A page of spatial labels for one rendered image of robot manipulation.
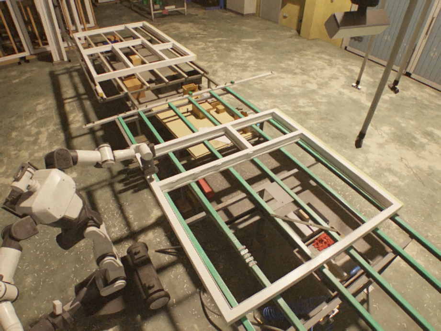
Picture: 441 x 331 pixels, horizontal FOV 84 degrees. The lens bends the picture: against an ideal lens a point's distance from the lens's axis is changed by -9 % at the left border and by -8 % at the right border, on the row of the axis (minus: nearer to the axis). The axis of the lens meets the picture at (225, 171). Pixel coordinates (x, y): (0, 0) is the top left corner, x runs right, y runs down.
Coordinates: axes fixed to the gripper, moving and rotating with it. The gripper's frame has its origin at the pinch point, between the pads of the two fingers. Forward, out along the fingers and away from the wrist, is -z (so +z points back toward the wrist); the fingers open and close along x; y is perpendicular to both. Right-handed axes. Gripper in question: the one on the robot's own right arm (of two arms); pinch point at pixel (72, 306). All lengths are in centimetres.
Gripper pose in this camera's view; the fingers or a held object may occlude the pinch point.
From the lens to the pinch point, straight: 142.1
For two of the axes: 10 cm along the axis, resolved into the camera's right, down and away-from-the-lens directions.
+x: -7.9, -0.1, 6.2
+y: 2.9, 8.8, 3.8
